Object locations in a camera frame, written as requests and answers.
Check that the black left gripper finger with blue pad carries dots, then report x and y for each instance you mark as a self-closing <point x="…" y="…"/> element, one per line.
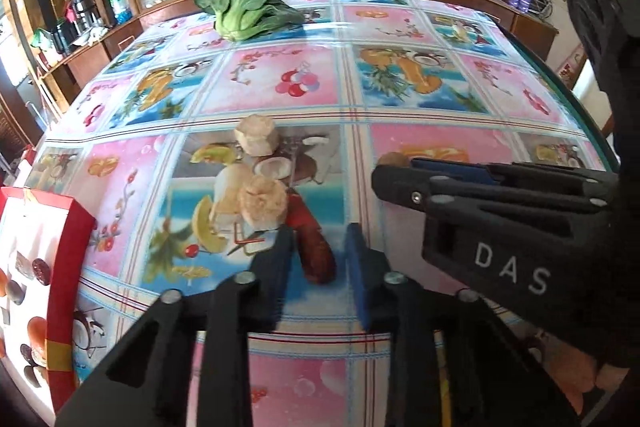
<point x="439" y="344"/>

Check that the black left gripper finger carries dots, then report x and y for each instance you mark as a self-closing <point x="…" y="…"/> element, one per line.
<point x="144" y="380"/>

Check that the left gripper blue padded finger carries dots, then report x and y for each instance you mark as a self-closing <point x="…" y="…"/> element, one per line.
<point x="515" y="174"/>

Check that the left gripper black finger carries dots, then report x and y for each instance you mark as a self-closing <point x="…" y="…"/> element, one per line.
<point x="428" y="192"/>

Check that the dark red jujube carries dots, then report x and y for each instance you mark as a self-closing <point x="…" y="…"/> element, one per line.
<point x="315" y="253"/>

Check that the person's hand holding gripper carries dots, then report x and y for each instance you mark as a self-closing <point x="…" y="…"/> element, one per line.
<point x="576" y="373"/>

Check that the brown longan on table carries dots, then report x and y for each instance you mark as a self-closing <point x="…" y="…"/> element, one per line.
<point x="395" y="159"/>

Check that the orange tangerine in tray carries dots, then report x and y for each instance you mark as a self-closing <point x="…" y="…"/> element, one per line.
<point x="37" y="335"/>

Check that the red white tray box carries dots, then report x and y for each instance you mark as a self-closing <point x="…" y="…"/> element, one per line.
<point x="44" y="237"/>

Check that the beige peeled fruit chunk top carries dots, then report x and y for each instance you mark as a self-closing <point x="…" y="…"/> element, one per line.
<point x="257" y="135"/>

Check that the fruit pattern tablecloth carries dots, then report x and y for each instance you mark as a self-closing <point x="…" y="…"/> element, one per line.
<point x="141" y="146"/>

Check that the green bok choy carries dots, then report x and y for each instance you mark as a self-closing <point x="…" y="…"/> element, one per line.
<point x="241" y="20"/>

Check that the wooden sideboard cabinet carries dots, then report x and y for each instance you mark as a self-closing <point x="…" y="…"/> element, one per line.
<point x="65" y="77"/>

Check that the black thermos kettle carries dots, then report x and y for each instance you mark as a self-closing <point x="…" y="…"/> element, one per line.
<point x="86" y="14"/>

